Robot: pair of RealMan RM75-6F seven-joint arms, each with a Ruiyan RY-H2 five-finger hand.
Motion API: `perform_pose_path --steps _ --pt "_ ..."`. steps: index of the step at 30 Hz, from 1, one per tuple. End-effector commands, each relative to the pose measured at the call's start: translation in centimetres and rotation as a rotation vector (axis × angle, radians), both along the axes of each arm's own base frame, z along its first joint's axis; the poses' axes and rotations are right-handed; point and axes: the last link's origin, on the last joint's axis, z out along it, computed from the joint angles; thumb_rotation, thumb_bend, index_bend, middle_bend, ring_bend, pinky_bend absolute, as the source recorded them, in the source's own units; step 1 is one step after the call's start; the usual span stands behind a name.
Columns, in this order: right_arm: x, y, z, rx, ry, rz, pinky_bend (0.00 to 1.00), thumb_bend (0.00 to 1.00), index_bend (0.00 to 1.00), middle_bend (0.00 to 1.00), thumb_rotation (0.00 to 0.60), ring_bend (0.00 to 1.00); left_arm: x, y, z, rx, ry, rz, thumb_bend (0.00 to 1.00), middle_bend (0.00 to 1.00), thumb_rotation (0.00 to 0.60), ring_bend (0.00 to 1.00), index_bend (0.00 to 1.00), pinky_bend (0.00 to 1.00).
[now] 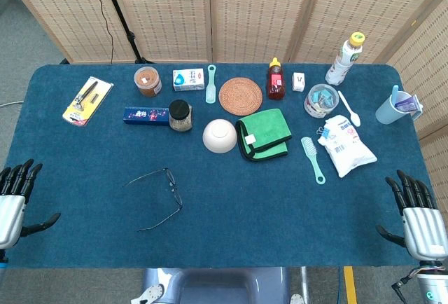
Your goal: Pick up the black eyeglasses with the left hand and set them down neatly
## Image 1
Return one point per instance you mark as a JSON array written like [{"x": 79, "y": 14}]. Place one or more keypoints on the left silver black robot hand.
[{"x": 10, "y": 213}]

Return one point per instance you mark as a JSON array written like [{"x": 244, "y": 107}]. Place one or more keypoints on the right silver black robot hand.
[{"x": 421, "y": 230}]

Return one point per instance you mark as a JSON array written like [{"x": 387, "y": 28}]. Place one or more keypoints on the black eyeglasses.
[{"x": 173, "y": 187}]

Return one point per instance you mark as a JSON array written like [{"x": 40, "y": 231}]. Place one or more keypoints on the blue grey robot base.
[{"x": 217, "y": 286}]

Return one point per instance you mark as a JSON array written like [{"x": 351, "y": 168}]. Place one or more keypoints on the white printed plastic bag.
[{"x": 346, "y": 146}]

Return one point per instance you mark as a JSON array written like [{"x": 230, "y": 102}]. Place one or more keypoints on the light blue plastic cup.
[{"x": 386, "y": 111}]

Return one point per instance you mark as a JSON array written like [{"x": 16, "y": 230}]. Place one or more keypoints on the purple toothpaste tube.
[{"x": 407, "y": 104}]

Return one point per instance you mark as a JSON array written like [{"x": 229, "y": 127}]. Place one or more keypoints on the silver table leg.
[{"x": 304, "y": 283}]

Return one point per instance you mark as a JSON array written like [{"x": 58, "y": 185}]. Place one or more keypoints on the white plastic spoon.
[{"x": 354, "y": 118}]

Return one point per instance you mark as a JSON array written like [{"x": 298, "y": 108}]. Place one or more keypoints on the razor in yellow blister pack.
[{"x": 84, "y": 102}]

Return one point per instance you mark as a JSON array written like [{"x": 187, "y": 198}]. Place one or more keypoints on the blue binder clip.
[{"x": 326, "y": 132}]

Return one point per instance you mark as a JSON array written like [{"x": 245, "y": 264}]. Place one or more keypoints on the long teal brush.
[{"x": 309, "y": 148}]

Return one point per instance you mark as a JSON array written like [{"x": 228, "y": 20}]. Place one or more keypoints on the light blue toothbrush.
[{"x": 395, "y": 92}]

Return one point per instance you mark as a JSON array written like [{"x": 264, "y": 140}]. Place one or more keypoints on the black stand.
[{"x": 64, "y": 61}]

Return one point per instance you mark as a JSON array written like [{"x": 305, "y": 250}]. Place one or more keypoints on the clear jar of binder clips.
[{"x": 320, "y": 102}]

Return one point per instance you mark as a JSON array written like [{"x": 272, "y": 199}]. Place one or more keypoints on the long dark blue box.
[{"x": 143, "y": 115}]

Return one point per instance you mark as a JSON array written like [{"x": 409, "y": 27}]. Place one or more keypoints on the blue carpet table cover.
[{"x": 245, "y": 213}]

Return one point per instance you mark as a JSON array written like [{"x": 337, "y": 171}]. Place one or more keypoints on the drink bottle with yellow cap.
[{"x": 341, "y": 64}]

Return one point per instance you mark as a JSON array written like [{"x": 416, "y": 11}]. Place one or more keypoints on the folded green microfiber cloth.
[{"x": 264, "y": 129}]

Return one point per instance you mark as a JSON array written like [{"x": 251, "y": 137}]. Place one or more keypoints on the plastic jar of rubber bands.
[{"x": 147, "y": 83}]

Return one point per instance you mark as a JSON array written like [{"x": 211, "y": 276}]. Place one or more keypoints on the small white box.
[{"x": 298, "y": 82}]

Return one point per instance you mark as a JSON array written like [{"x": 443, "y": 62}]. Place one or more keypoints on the glass jar with black lid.
[{"x": 180, "y": 116}]

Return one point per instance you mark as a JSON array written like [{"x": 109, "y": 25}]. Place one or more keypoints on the honey bottle with yellow cap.
[{"x": 276, "y": 85}]

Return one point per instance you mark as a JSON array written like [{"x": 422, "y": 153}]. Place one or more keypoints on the white blue carton box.
[{"x": 189, "y": 80}]

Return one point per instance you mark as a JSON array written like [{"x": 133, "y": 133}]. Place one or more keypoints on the upturned white bowl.
[{"x": 220, "y": 136}]

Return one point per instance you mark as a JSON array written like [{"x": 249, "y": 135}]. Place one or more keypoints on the black tripod pole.
[{"x": 120, "y": 17}]

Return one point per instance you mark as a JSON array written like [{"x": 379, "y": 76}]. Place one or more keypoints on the round woven rattan coaster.
[{"x": 241, "y": 96}]

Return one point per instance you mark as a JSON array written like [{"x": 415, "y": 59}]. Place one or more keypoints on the bamboo folding screen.
[{"x": 168, "y": 13}]

